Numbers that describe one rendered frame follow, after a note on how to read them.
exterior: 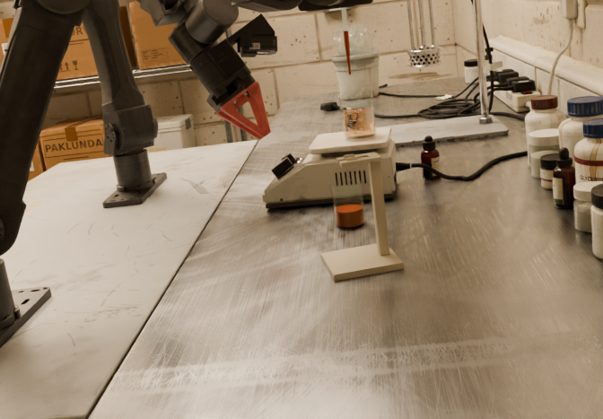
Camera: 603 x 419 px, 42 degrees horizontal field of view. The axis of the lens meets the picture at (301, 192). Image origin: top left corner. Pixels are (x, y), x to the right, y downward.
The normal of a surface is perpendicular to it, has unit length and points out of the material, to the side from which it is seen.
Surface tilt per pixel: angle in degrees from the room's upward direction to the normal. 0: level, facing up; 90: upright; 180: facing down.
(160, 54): 89
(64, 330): 0
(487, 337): 0
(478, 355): 0
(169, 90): 90
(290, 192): 90
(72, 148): 89
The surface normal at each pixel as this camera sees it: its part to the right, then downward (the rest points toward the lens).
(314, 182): -0.16, 0.26
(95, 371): -0.13, -0.96
